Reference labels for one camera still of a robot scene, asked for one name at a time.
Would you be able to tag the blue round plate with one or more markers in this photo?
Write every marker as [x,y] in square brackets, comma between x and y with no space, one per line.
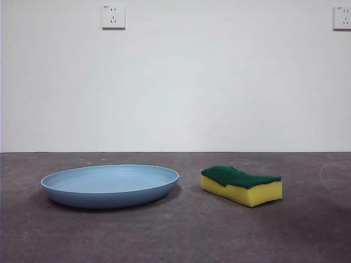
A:
[109,189]

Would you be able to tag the yellow sponge with green pad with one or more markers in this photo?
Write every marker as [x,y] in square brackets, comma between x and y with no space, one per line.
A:
[255,195]

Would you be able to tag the white wall socket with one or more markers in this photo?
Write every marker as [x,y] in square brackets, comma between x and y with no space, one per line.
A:
[342,18]
[113,16]

